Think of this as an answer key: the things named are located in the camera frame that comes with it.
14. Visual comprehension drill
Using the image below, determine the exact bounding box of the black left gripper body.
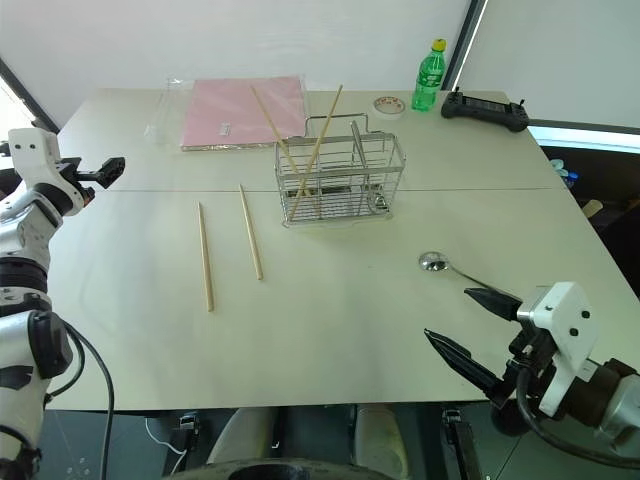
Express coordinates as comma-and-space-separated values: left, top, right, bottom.
57, 157, 97, 206

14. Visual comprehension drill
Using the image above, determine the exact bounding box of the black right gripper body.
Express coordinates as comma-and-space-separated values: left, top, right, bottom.
491, 319, 557, 411

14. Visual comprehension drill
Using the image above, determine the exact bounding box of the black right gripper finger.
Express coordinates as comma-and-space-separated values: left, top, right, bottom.
463, 287, 524, 322
423, 328, 505, 400

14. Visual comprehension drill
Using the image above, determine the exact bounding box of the metal spoon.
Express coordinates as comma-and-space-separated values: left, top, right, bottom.
418, 250, 502, 295

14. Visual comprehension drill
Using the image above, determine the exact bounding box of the clear plastic sleeve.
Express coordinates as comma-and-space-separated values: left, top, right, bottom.
144, 76, 197, 147

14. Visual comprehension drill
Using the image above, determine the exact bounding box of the black table leg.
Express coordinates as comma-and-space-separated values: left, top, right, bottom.
439, 407, 482, 480
175, 410, 202, 454

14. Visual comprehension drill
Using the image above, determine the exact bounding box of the beige rounded leg cover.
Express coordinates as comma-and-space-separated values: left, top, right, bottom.
206, 407, 279, 466
353, 404, 407, 479

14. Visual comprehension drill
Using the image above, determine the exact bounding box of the wooden chopstick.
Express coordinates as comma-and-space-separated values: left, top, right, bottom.
249, 85, 314, 197
197, 201, 216, 313
238, 184, 265, 282
290, 83, 345, 220

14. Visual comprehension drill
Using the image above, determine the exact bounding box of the pink paper pack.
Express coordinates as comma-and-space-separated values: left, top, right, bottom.
178, 75, 309, 154

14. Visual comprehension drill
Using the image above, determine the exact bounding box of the blue capped clear bottle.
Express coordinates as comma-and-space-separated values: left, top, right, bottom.
549, 158, 582, 189

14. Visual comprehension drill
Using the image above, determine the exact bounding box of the black remote controller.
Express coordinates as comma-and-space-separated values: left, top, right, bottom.
440, 88, 532, 134

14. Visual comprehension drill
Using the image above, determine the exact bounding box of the metal cutlery piece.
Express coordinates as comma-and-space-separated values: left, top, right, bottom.
349, 119, 390, 210

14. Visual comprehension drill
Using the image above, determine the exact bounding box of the white tape roll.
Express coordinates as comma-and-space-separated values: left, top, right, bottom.
371, 95, 407, 122

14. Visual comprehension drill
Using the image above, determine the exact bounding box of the green plastic bottle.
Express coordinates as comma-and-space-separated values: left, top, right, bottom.
410, 39, 447, 113

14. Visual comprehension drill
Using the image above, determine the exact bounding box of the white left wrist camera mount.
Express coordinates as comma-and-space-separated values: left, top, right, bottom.
8, 128, 85, 217

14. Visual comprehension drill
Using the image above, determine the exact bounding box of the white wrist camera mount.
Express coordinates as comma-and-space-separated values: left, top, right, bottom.
8, 128, 85, 217
516, 281, 599, 417

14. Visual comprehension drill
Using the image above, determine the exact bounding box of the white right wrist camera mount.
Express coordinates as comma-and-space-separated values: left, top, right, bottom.
516, 281, 599, 417

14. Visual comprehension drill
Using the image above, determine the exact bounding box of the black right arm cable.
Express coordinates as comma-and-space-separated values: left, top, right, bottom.
514, 368, 640, 472

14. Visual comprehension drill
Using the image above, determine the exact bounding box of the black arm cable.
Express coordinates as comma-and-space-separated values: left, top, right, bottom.
514, 368, 640, 472
45, 319, 117, 480

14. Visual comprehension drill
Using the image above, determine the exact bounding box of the metal wire cutlery basket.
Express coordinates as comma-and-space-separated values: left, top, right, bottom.
275, 114, 408, 230

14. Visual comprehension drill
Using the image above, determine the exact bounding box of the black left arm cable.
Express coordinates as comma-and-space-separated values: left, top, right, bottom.
45, 319, 117, 480

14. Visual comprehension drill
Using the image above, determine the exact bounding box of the dark window frame post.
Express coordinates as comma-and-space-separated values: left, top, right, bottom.
448, 0, 490, 93

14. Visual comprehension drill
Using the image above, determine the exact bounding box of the white floor cable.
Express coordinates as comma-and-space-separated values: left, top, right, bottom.
144, 417, 187, 457

